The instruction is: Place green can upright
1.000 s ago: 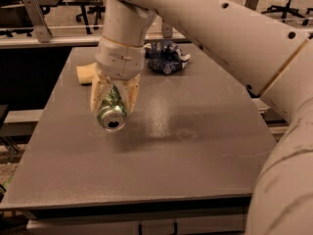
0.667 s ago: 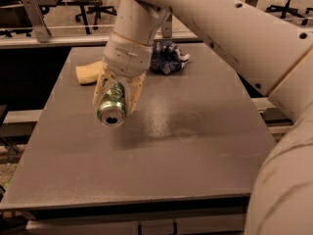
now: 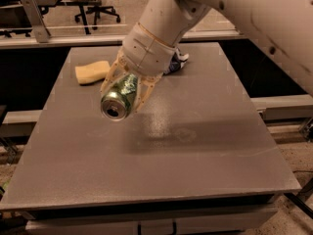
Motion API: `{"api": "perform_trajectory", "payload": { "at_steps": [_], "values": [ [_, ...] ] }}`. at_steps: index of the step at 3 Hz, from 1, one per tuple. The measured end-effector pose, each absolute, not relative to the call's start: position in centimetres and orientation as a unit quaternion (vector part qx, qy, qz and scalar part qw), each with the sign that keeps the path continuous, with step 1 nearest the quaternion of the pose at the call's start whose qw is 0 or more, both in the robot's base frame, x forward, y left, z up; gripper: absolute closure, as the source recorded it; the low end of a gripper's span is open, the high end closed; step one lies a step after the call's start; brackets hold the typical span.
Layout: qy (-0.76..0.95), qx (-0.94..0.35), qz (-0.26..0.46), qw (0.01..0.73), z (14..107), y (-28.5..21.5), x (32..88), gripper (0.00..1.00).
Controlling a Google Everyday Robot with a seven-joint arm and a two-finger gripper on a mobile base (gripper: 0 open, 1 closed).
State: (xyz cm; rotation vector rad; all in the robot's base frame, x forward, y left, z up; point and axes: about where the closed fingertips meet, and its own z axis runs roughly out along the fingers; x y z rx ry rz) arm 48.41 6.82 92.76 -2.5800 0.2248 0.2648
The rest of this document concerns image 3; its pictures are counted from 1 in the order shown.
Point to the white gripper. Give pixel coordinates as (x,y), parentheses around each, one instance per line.
(147,54)

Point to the green soda can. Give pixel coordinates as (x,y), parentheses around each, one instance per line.
(118,102)

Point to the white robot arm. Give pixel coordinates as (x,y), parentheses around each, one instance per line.
(281,29)

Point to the yellow sponge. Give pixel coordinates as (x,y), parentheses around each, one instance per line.
(92,72)

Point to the crumpled blue chip bag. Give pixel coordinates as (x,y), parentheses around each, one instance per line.
(177,62)

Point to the black office chair left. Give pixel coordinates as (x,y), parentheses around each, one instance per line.
(95,7)

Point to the metal barrier rail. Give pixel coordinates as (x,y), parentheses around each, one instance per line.
(111,40)

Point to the left metal bracket post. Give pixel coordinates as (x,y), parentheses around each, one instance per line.
(40,31)

